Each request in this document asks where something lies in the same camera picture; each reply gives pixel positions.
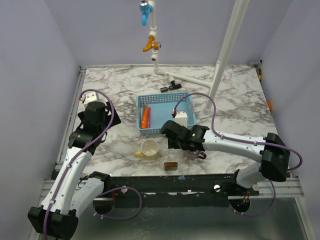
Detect purple plastic cup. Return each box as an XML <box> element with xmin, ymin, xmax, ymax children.
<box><xmin>184</xmin><ymin>150</ymin><xmax>207</xmax><ymax>160</ymax></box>

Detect clear tray with brown ends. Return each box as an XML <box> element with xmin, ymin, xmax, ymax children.
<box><xmin>159</xmin><ymin>139</ymin><xmax>181</xmax><ymax>172</ymax></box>

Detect yellow ceramic mug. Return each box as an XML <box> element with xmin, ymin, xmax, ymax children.
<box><xmin>134</xmin><ymin>139</ymin><xmax>159</xmax><ymax>160</ymax></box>

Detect orange toothpaste tube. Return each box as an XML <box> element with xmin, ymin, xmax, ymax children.
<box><xmin>140</xmin><ymin>105</ymin><xmax>149</xmax><ymax>129</ymax></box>

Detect light blue plastic basket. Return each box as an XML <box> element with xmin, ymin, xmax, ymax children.
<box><xmin>136</xmin><ymin>92</ymin><xmax>189</xmax><ymax>135</ymax></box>

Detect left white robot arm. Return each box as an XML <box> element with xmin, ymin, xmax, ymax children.
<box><xmin>27</xmin><ymin>101</ymin><xmax>121</xmax><ymax>240</ymax></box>

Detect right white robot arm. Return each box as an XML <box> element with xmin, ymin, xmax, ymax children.
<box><xmin>160</xmin><ymin>120</ymin><xmax>290</xmax><ymax>196</ymax></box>

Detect white horizontal pipe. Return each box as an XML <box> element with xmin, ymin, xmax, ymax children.
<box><xmin>155</xmin><ymin>69</ymin><xmax>211</xmax><ymax>88</ymax></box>

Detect black tee valve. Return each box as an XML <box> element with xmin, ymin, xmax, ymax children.
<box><xmin>160</xmin><ymin>84</ymin><xmax>182</xmax><ymax>93</ymax></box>

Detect orange brass tap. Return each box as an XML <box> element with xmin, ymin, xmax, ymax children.
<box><xmin>142</xmin><ymin>35</ymin><xmax>162</xmax><ymax>52</ymax></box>

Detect yellow tool in corner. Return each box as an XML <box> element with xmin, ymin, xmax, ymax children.
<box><xmin>249</xmin><ymin>59</ymin><xmax>263</xmax><ymax>82</ymax></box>

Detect white vertical pipe with fittings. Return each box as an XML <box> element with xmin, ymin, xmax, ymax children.
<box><xmin>148</xmin><ymin>0</ymin><xmax>160</xmax><ymax>74</ymax></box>

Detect blue tap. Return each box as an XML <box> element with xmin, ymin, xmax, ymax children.
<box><xmin>139</xmin><ymin>0</ymin><xmax>153</xmax><ymax>26</ymax></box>

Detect white diagonal pole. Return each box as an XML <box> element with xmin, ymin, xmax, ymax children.
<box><xmin>209</xmin><ymin>0</ymin><xmax>250</xmax><ymax>100</ymax></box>

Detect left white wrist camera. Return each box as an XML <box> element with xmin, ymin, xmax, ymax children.
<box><xmin>78</xmin><ymin>91</ymin><xmax>100</xmax><ymax>108</ymax></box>

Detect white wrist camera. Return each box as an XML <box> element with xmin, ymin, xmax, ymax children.
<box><xmin>172</xmin><ymin>109</ymin><xmax>188</xmax><ymax>127</ymax></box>
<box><xmin>78</xmin><ymin>91</ymin><xmax>100</xmax><ymax>108</ymax></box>

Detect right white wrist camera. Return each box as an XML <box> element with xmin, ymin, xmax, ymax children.
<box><xmin>172</xmin><ymin>109</ymin><xmax>188</xmax><ymax>127</ymax></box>

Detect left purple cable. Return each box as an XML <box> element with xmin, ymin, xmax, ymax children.
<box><xmin>41</xmin><ymin>89</ymin><xmax>143</xmax><ymax>240</ymax></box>

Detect purple cable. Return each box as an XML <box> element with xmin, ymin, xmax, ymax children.
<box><xmin>41</xmin><ymin>89</ymin><xmax>143</xmax><ymax>240</ymax></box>
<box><xmin>171</xmin><ymin>92</ymin><xmax>303</xmax><ymax>217</ymax></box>

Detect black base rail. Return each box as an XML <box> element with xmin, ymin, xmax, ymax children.
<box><xmin>51</xmin><ymin>172</ymin><xmax>261</xmax><ymax>208</ymax></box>

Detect orange clip on wall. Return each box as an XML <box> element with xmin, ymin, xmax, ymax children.
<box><xmin>267</xmin><ymin>100</ymin><xmax>272</xmax><ymax>111</ymax></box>

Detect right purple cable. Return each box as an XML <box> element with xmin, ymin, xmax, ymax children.
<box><xmin>171</xmin><ymin>92</ymin><xmax>303</xmax><ymax>217</ymax></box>

